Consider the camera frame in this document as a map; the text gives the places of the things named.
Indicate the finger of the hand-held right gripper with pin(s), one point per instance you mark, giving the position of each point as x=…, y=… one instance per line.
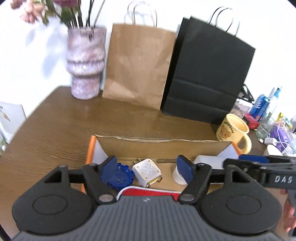
x=254, y=158
x=245, y=165

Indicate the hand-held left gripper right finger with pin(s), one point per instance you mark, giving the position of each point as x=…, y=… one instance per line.
x=186, y=170

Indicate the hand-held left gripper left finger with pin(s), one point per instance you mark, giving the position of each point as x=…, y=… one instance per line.
x=108, y=170

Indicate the blue toothed cap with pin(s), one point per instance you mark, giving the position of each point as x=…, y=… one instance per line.
x=121, y=180

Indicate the red cardboard box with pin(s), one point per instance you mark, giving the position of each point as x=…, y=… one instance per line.
x=161, y=148

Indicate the white charger cube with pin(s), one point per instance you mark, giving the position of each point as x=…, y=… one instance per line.
x=145, y=172

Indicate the white tray with red top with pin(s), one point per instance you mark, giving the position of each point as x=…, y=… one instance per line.
x=150, y=192

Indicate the person's right hand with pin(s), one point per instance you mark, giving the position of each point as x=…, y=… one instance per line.
x=289, y=214

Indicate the purple mesh pouch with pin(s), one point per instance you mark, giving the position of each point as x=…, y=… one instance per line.
x=278, y=135

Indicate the yellow bear mug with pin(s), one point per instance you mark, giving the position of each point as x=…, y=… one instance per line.
x=230, y=133

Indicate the small red box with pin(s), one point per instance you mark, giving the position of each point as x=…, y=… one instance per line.
x=251, y=120

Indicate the clear glass bottle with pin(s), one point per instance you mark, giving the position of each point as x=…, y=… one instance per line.
x=268, y=120

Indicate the colourful snack packet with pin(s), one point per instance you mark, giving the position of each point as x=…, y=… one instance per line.
x=285, y=120

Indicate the blue drink can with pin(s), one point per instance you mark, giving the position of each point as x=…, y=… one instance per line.
x=260, y=106

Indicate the clear container with black lid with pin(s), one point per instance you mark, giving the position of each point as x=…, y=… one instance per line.
x=244, y=105

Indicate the black paper bag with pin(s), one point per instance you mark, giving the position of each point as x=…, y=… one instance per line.
x=208, y=76

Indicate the white panel heater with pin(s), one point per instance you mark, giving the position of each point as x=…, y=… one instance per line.
x=11, y=120

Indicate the brown paper bag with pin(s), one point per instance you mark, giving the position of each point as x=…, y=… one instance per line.
x=138, y=64

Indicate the pink mottled vase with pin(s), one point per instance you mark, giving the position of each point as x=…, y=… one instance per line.
x=85, y=62

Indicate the dried pink roses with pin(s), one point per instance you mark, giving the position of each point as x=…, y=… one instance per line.
x=46, y=11

